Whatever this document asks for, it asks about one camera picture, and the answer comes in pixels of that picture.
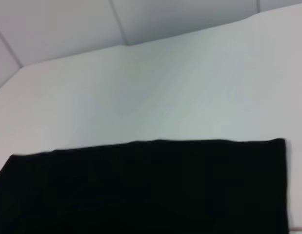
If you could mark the black t-shirt with white print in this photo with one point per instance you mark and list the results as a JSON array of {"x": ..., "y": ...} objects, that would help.
[{"x": 153, "y": 190}]

